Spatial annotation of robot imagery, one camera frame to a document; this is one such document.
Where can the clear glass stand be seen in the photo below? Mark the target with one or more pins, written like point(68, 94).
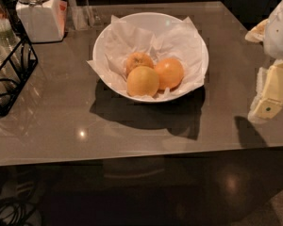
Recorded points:
point(83, 15)

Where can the back speckled orange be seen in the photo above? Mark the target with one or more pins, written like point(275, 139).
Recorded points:
point(138, 59)

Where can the white paper liner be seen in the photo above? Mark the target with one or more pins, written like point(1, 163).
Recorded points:
point(179, 44)

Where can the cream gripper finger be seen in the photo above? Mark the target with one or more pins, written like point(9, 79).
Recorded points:
point(256, 34)
point(269, 99)

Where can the white bowl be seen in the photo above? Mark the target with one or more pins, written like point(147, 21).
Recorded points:
point(154, 22)

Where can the white ceramic jar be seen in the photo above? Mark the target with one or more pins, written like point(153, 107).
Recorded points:
point(43, 20)

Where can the clear plastic cups stack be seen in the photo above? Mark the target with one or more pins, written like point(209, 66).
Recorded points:
point(9, 62)

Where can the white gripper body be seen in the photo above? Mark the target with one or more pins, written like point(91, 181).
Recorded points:
point(279, 32)

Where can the black wire rack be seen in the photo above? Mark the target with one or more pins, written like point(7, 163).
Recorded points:
point(27, 56)

